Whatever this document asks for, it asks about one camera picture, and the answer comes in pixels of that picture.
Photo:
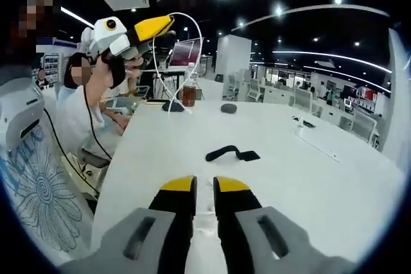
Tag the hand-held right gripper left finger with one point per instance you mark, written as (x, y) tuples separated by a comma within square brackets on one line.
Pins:
[(160, 222)]

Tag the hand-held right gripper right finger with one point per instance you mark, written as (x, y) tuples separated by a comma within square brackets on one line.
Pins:
[(250, 222)]

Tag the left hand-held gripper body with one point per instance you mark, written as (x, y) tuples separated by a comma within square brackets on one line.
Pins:
[(106, 38)]

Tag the white desktop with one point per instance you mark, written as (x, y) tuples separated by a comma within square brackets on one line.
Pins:
[(289, 190)]

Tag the person's left hand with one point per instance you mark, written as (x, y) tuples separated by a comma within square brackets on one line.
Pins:
[(116, 70)]

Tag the computer monitor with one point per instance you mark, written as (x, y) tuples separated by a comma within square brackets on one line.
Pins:
[(184, 52)]

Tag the tea bottle with white cap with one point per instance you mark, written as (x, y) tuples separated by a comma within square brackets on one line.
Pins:
[(189, 94)]

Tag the grey stool seat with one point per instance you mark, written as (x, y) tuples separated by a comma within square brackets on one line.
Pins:
[(93, 158)]

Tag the grey round pebble-shaped object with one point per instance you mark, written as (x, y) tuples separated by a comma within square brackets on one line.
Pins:
[(229, 108)]

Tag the white chest-worn device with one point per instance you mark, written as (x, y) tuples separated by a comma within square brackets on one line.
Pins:
[(19, 116)]

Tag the white office chair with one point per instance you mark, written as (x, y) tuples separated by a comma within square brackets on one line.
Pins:
[(254, 89), (364, 126), (303, 97)]

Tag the white shirt with blue print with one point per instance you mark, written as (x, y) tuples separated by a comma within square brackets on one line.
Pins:
[(41, 190)]

